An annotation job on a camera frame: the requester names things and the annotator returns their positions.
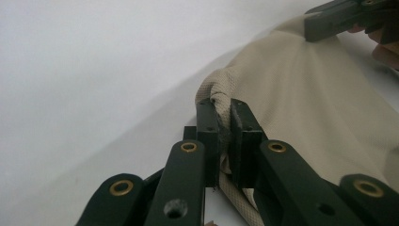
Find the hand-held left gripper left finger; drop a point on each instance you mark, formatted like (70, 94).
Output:
(207, 138)

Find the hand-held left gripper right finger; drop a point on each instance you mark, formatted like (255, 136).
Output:
(246, 147)

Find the beige pants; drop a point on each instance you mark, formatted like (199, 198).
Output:
(313, 109)

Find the white table mat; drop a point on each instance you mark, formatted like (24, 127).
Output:
(94, 94)

